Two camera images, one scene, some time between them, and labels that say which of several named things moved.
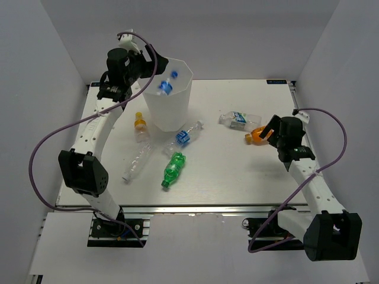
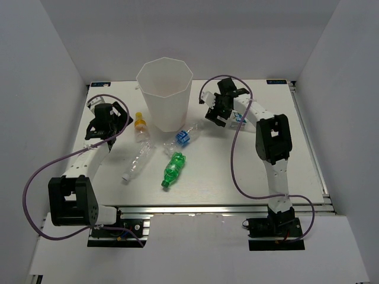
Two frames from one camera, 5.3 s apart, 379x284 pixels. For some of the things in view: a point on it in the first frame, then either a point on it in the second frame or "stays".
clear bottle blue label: (182, 139) stays
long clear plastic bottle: (140, 162) stays
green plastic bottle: (171, 171) stays
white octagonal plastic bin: (168, 96) stays
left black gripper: (148, 65) -> (122, 119)
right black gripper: (273, 123) -> (212, 114)
